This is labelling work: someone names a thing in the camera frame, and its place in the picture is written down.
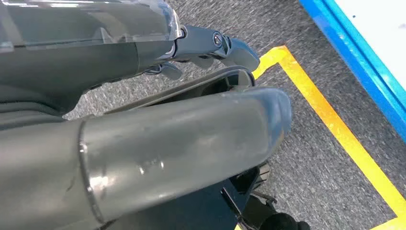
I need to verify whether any yellow floor tape square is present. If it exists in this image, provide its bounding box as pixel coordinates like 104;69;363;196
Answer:
234;45;406;230

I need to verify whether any blue metal shelf rack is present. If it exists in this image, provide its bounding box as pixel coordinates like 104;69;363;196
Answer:
298;0;406;143

